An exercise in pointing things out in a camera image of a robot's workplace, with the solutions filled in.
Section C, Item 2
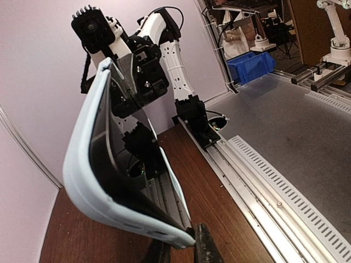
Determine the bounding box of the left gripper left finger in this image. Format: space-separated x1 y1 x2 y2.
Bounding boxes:
144 239 171 263

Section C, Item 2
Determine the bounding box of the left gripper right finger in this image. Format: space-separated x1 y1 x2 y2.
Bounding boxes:
194 223 224 263

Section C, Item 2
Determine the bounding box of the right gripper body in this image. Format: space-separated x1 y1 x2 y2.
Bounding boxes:
110 35 169 117

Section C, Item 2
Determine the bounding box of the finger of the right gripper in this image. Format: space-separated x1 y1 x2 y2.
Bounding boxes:
117 53 142 107

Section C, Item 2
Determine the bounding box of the black phone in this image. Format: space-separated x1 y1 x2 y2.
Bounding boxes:
89 69 191 230

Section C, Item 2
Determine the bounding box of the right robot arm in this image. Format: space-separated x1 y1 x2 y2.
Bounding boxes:
107 7 214 179

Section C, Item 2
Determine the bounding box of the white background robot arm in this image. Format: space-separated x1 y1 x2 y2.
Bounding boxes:
316 0 350 66

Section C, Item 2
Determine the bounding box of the right round status board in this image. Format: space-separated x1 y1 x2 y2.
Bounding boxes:
206 110 230 131

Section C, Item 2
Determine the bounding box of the blue plastic storage bin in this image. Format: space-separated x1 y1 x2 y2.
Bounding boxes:
227 52 276 84

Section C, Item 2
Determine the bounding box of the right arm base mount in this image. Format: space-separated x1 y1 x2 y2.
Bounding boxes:
172 116 220 150

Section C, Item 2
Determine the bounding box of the front aluminium rail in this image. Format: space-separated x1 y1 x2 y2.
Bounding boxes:
171 68 351 263

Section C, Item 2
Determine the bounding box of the right aluminium frame post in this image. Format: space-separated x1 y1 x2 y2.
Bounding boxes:
1 105 63 190

